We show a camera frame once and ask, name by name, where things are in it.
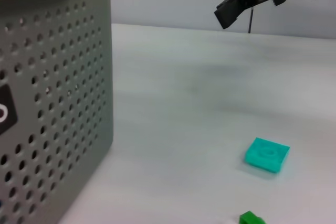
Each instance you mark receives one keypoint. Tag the green car-shaped brick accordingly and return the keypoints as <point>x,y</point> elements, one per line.
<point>250,218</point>

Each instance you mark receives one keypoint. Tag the grey perforated storage bin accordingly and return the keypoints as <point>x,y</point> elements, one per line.
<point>52,103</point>

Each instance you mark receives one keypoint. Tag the teal flat plate brick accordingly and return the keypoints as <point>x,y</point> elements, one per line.
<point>266,155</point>

